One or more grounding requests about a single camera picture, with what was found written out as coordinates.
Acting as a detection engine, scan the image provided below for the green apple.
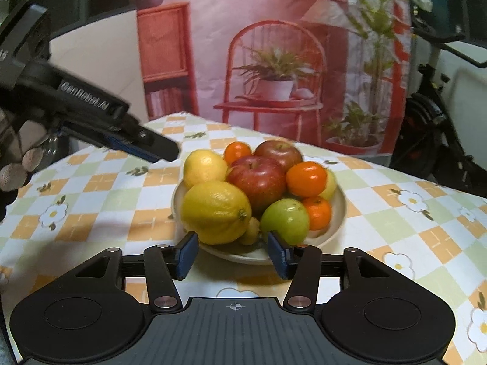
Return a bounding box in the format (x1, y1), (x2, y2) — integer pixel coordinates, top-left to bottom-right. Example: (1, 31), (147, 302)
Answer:
(260, 198), (310, 245)
(319, 169), (338, 201)

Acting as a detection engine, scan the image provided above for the bright red apple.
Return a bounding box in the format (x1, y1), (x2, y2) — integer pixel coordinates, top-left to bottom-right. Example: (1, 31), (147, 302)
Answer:
(226, 156), (288, 217)

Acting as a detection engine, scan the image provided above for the white cabinet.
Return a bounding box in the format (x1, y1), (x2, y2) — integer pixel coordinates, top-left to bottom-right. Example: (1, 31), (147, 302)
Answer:
(49, 8), (149, 160)

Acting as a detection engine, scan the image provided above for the small yellow lemon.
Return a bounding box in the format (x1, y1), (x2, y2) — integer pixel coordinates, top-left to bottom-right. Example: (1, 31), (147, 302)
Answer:
(184, 149), (229, 190)

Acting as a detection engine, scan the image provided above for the small yellow-orange fruit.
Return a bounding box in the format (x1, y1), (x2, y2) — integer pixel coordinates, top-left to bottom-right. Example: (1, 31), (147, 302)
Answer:
(240, 217), (262, 246)

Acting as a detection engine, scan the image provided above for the black exercise bike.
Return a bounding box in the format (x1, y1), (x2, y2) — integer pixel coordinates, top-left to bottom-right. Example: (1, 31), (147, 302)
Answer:
(390, 0), (487, 198)

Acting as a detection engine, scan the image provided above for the orange tangerine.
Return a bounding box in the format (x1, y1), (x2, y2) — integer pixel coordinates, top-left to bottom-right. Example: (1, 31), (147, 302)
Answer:
(302, 197), (332, 231)
(223, 141), (254, 166)
(285, 162), (328, 198)

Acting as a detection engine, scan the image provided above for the person's left hand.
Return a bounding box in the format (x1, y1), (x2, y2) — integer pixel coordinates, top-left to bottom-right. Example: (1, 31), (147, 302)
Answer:
(0, 108), (48, 194)

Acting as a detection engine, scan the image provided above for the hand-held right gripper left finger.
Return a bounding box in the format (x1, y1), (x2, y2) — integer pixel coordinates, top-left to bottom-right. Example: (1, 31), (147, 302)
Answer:
(76, 231), (199, 311)

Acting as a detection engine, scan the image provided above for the checked floral tablecloth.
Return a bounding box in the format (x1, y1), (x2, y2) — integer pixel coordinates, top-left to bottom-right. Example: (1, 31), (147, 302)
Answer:
(0, 111), (487, 365)

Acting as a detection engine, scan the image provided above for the dark red apple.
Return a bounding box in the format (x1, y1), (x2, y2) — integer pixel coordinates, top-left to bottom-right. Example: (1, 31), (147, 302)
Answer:
(254, 140), (304, 168)

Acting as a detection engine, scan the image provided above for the large yellow lemon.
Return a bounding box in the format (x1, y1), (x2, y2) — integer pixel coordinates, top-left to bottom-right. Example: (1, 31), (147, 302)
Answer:
(180, 181), (253, 245)

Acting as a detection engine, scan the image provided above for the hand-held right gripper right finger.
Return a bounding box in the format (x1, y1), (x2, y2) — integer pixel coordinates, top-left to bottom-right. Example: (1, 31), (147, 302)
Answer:
(267, 231), (394, 311)

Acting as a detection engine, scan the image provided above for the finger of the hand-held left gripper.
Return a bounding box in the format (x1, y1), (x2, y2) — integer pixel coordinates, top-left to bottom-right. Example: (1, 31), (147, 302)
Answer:
(63, 121), (162, 163)
(112, 116), (180, 162)

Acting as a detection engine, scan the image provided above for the beige oval plate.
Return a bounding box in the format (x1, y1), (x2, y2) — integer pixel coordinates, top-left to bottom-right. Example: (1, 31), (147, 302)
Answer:
(171, 177), (348, 266)

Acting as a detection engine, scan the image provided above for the printed pink backdrop cloth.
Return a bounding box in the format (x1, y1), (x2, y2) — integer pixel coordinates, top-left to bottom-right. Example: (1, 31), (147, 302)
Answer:
(134, 0), (413, 156)

